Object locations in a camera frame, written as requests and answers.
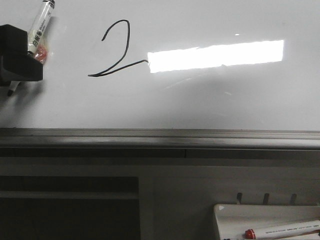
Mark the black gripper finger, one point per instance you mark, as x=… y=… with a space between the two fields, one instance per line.
x=15 y=62

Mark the black whiteboard marker with magnet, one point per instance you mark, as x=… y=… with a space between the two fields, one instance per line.
x=35 y=36

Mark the white whiteboard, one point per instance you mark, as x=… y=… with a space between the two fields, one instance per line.
x=175 y=64

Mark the red capped whiteboard marker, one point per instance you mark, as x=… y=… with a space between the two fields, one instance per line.
x=279 y=231

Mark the white marker tray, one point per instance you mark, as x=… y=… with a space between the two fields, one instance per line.
x=230 y=221

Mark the aluminium whiteboard frame rail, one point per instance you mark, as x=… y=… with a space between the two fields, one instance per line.
x=12 y=139

